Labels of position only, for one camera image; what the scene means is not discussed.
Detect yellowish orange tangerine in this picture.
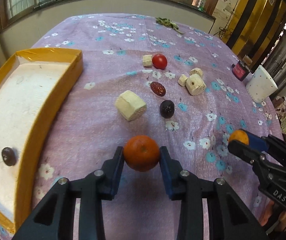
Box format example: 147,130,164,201
228,129,249,145

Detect bright orange tangerine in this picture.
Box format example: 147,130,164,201
123,135,160,172

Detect dark passion fruit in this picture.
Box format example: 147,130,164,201
160,100,175,119
1,147,17,166

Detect white sugarcane chunk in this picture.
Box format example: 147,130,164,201
115,90,147,121

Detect large sugarcane chunk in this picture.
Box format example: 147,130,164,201
185,74,206,96

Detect red jujube date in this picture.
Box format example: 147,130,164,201
150,81,166,97

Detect medium sugarcane piece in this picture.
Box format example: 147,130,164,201
189,68,203,78

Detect small sugarcane piece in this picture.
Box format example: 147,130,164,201
178,74,188,87

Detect person's right hand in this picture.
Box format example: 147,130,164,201
259,201,286,232

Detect white dotted cup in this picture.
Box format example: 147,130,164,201
246,65,278,103

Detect black red jar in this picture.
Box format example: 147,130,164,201
232,55,252,81

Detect yellow rimmed white tray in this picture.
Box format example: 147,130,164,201
0,48,83,234

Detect red tomato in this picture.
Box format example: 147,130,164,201
152,54,168,70

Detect sugarcane piece by tomato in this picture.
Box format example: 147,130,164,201
142,55,153,67

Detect dried green leaves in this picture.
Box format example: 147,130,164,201
155,17,184,35

